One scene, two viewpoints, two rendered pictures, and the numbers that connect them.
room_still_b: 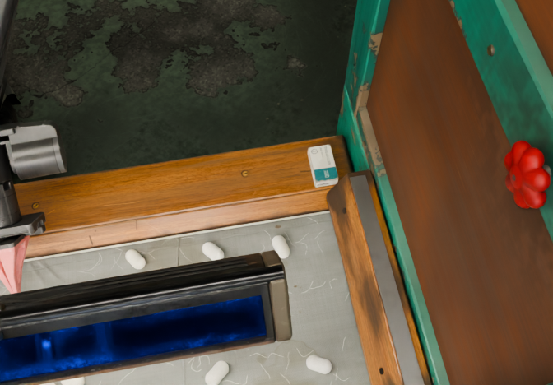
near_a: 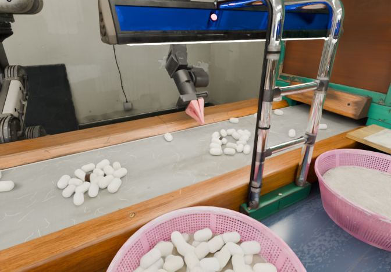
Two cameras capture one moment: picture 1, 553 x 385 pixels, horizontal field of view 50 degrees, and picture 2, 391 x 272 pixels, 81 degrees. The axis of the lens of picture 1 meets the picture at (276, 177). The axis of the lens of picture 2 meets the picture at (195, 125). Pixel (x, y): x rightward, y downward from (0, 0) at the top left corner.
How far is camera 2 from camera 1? 86 cm
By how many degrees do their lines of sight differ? 40
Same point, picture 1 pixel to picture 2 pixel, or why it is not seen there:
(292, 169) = not seen: hidden behind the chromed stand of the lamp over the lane
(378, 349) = (341, 101)
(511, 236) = (376, 0)
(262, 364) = (302, 131)
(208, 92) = not seen: hidden behind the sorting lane
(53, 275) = (206, 129)
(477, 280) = (369, 34)
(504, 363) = not seen: outside the picture
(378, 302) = (331, 90)
